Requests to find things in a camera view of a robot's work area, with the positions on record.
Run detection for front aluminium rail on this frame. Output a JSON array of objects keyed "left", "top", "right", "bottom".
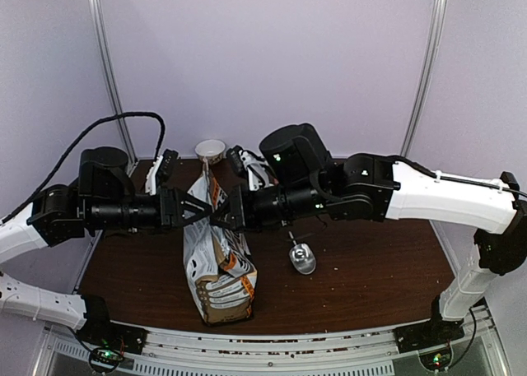
[{"left": 32, "top": 325, "right": 503, "bottom": 376}]

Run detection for aluminium frame post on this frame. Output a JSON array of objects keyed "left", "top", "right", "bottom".
[
  {"left": 88, "top": 0, "right": 138, "bottom": 163},
  {"left": 399, "top": 0, "right": 448, "bottom": 157}
]

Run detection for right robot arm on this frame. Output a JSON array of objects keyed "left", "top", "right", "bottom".
[{"left": 211, "top": 123, "right": 526, "bottom": 345}]

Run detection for right aluminium frame post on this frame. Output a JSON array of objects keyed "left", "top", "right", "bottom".
[{"left": 399, "top": 0, "right": 448, "bottom": 157}]

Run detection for left aluminium frame post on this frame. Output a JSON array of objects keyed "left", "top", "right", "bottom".
[{"left": 88, "top": 0, "right": 138, "bottom": 163}]

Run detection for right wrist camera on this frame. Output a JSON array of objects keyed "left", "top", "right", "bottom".
[{"left": 226, "top": 146, "right": 275, "bottom": 192}]

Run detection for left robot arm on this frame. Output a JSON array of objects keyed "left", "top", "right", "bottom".
[{"left": 1, "top": 146, "right": 212, "bottom": 346}]

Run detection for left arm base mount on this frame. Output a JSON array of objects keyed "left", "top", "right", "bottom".
[{"left": 76, "top": 320, "right": 147, "bottom": 355}]

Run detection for white patterned ceramic bowl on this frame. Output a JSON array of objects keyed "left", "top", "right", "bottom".
[{"left": 194, "top": 139, "right": 226, "bottom": 165}]

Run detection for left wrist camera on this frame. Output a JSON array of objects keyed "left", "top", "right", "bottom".
[{"left": 145, "top": 149, "right": 180, "bottom": 196}]

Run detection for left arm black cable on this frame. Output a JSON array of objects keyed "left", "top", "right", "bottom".
[{"left": 0, "top": 111, "right": 166, "bottom": 225}]

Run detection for pet food bag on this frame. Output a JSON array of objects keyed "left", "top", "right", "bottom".
[{"left": 183, "top": 161, "right": 259, "bottom": 327}]

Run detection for metal scoop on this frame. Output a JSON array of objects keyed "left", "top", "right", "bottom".
[{"left": 288, "top": 231, "right": 316, "bottom": 275}]

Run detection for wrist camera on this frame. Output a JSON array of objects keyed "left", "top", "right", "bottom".
[
  {"left": 145, "top": 149, "right": 180, "bottom": 196},
  {"left": 226, "top": 146, "right": 275, "bottom": 192}
]

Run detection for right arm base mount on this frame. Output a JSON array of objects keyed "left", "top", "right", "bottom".
[{"left": 393, "top": 320, "right": 457, "bottom": 354}]

